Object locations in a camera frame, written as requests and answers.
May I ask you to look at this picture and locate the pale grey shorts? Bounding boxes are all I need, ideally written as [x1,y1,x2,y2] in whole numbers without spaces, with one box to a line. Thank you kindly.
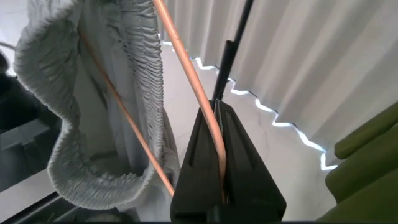
[14,0,182,222]

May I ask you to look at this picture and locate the pink clothes hanger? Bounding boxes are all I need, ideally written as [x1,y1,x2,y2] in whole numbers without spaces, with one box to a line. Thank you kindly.
[77,0,228,203]

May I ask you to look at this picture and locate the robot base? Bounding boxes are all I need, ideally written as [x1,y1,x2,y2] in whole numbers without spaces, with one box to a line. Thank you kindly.
[0,49,137,222]

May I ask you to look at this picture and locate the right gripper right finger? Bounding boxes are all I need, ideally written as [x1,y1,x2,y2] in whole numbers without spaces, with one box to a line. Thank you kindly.
[213,99,287,221]

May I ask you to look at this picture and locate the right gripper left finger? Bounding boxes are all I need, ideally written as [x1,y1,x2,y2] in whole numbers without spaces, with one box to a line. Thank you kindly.
[170,106,225,222]

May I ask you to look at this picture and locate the black clothes rack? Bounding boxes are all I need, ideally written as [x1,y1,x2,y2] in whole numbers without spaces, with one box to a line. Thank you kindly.
[212,0,255,102]

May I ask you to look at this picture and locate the green shirt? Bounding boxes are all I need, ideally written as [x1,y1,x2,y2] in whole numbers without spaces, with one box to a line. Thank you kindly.
[317,102,398,222]

